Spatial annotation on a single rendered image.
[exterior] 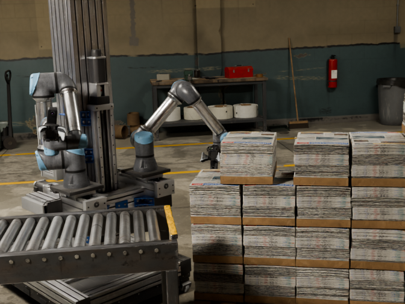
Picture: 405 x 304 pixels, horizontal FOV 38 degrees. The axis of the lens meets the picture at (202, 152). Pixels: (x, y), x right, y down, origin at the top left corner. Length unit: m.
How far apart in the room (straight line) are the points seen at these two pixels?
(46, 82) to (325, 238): 1.71
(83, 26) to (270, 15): 6.67
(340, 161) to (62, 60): 1.71
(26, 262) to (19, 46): 7.49
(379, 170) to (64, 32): 1.93
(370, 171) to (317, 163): 0.27
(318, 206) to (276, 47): 6.95
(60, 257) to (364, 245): 1.62
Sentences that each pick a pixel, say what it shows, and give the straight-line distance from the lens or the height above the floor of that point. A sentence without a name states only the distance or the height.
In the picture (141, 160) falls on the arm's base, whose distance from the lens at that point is 3.59.
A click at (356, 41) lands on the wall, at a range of 10.40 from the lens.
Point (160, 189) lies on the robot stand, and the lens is 3.50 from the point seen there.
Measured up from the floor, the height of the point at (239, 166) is 0.94.
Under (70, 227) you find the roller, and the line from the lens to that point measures 2.75.
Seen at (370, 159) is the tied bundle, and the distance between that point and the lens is 3.12.
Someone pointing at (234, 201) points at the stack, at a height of 0.74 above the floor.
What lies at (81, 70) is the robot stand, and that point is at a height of 1.45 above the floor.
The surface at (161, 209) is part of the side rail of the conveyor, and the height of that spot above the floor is 0.79.
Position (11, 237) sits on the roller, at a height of 0.79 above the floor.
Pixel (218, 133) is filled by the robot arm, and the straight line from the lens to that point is 3.71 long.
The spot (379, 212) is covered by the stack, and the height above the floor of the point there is 0.70.
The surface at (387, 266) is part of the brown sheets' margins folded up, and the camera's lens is 3.30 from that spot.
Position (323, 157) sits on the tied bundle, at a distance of 3.11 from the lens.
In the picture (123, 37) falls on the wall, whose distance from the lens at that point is 9.64.
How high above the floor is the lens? 1.66
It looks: 12 degrees down
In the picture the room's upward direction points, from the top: 2 degrees counter-clockwise
